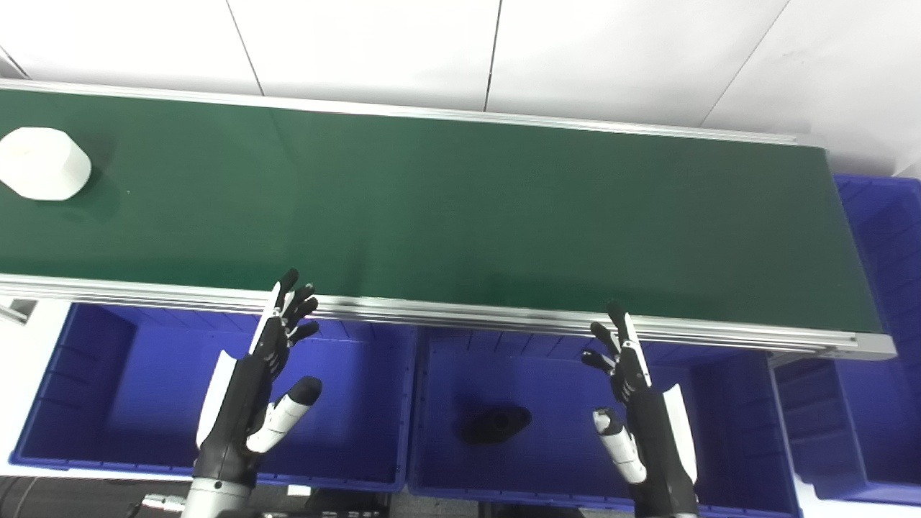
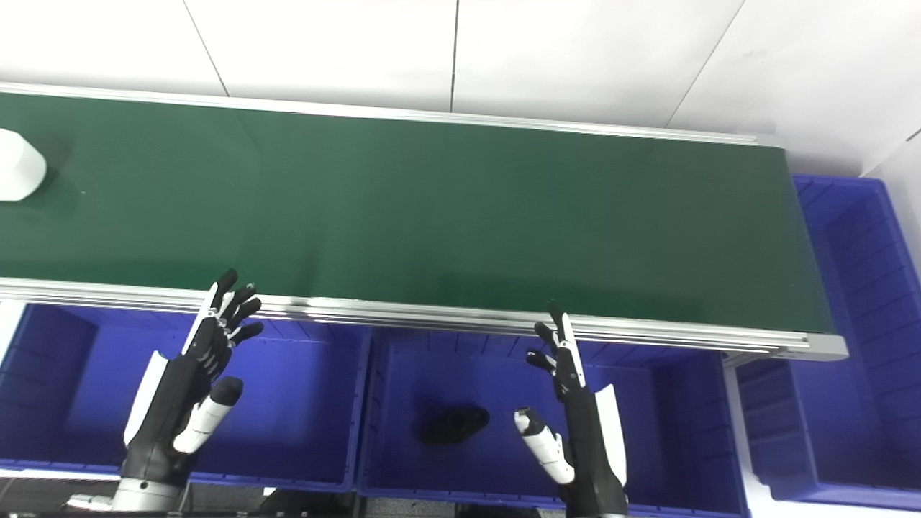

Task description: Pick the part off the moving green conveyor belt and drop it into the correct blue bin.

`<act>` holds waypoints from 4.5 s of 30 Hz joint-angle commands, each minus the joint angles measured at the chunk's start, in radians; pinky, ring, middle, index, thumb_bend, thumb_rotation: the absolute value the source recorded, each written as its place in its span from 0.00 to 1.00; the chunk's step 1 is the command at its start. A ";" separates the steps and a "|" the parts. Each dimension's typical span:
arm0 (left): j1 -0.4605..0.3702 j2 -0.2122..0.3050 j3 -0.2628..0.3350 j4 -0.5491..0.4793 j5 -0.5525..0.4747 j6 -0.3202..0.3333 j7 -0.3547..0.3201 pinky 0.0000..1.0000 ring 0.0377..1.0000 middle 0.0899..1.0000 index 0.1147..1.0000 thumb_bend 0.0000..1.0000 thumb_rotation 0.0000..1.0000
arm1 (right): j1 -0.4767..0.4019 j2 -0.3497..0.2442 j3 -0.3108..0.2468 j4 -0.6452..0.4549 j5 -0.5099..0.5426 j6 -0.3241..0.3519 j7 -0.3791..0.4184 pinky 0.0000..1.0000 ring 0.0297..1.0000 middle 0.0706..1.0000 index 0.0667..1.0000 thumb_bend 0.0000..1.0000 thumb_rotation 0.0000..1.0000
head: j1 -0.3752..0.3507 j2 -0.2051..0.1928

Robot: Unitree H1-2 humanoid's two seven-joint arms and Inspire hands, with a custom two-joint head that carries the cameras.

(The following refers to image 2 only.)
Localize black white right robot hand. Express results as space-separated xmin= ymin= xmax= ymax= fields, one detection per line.
xmin=514 ymin=301 xmax=629 ymax=514

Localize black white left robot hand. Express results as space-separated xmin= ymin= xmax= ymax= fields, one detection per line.
xmin=119 ymin=269 xmax=265 ymax=481

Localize white block part with hole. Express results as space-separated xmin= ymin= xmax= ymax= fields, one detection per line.
xmin=0 ymin=128 xmax=48 ymax=203

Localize black plastic part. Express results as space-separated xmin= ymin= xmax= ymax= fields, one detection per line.
xmin=417 ymin=405 xmax=491 ymax=445

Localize green conveyor belt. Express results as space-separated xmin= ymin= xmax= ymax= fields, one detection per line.
xmin=0 ymin=81 xmax=850 ymax=360
xmin=0 ymin=92 xmax=835 ymax=334

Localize large blue plastic bin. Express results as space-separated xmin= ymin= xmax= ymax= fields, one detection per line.
xmin=734 ymin=174 xmax=921 ymax=513

